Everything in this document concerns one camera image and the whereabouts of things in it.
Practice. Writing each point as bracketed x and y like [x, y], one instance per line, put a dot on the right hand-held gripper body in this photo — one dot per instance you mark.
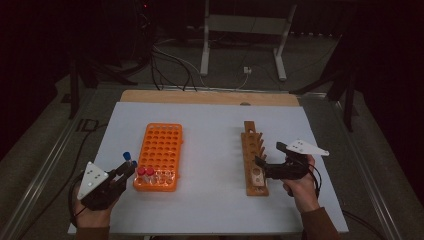
[290, 171]

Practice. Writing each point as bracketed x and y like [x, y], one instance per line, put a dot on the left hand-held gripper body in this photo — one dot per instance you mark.
[100, 196]

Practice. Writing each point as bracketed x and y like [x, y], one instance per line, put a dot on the blue capped test tube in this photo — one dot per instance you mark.
[126, 155]
[134, 163]

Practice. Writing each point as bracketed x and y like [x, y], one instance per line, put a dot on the wooden tube rack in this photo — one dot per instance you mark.
[250, 186]

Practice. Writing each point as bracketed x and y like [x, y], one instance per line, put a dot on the clear test tube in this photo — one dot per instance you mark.
[166, 176]
[158, 175]
[174, 176]

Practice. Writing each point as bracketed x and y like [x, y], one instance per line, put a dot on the orange plastic tube rack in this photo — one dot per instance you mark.
[161, 146]

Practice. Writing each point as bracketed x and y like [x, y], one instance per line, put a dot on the person's left hand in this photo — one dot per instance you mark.
[93, 218]

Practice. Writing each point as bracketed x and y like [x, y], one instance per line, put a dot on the person's right hand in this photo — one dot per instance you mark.
[305, 195]

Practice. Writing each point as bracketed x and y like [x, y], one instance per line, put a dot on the white board sheet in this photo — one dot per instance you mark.
[213, 150]

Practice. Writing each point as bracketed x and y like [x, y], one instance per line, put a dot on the black tripod stand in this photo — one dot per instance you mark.
[74, 96]
[349, 106]

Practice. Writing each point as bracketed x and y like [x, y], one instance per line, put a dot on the white plug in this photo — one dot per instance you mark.
[247, 70]

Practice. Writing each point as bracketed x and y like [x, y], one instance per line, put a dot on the wooden table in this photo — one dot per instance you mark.
[200, 97]

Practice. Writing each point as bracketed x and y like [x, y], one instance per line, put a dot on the grey metal stand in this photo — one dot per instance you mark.
[246, 25]

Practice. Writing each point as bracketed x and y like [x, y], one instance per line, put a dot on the dark equipment rack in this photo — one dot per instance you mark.
[144, 20]

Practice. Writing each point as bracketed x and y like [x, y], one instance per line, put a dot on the metal floor rail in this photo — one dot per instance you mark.
[216, 89]
[366, 180]
[40, 175]

